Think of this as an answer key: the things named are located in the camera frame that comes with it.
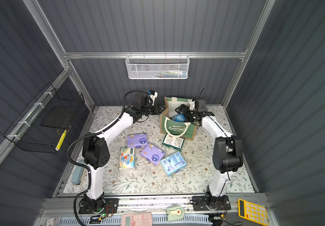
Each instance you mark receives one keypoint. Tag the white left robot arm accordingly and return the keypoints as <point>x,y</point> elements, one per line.
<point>95,152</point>

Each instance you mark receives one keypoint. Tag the white wire wall basket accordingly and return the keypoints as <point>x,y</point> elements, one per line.
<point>158,67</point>

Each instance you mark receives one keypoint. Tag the green tape dispenser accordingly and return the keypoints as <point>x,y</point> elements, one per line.
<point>175,213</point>

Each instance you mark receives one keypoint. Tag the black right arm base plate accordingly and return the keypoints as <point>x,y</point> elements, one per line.
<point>204,203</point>

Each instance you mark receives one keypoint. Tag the yellow calculator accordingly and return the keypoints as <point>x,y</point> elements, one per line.
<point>253,212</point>

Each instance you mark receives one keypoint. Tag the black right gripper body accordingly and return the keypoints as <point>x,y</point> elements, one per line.
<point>190,112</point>

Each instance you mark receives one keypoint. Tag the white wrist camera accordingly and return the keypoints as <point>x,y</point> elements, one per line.
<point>152,95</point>
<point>192,104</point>

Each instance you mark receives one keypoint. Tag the light blue tissue pack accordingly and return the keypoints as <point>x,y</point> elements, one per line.
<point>173,163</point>

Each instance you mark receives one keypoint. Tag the cartoon printed tissue pack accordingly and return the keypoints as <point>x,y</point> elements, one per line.
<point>127,159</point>

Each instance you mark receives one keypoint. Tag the black wire wall basket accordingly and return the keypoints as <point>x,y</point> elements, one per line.
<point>44,127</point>

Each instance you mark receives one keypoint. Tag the purple toy camera rear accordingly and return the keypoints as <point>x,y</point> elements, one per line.
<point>137,141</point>

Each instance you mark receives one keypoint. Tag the teal stapler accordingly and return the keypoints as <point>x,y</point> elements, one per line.
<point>78,176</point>

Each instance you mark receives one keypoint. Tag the purple toy camera front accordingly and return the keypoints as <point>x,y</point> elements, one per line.
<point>153,154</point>

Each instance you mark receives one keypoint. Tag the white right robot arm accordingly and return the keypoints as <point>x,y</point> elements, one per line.
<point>227,153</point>

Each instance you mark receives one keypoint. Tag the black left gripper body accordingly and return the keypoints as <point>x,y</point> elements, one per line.
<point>155,108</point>

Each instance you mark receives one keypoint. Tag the purple toy camera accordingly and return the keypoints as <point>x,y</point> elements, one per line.
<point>153,154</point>
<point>137,141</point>

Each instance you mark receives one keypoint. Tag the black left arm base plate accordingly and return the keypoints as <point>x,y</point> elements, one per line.
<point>102,206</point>

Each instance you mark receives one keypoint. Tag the floral table mat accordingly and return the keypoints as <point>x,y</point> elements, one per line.
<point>149,179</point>

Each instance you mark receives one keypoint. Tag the green white box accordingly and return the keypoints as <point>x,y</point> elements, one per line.
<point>173,142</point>

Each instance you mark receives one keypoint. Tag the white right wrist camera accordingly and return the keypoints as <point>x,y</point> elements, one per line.
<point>192,104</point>

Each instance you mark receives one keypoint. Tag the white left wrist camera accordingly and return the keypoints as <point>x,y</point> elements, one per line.
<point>152,95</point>

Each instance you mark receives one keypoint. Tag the pink calculator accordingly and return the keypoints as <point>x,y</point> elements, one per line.
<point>141,219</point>

